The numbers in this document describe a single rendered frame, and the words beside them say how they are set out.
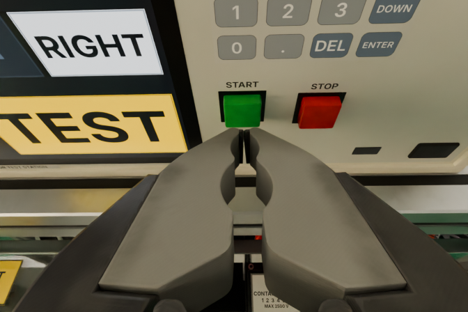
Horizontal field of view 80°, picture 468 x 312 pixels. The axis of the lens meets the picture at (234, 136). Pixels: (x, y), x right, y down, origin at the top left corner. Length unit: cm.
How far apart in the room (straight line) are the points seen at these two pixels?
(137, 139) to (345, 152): 13
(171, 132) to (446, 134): 16
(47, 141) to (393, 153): 21
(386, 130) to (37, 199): 22
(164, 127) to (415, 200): 16
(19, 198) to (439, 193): 28
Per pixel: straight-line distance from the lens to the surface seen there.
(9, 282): 28
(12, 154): 22
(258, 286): 38
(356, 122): 16
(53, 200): 23
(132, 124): 16
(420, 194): 22
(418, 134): 19
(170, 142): 17
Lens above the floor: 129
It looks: 53 degrees down
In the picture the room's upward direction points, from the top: 3 degrees counter-clockwise
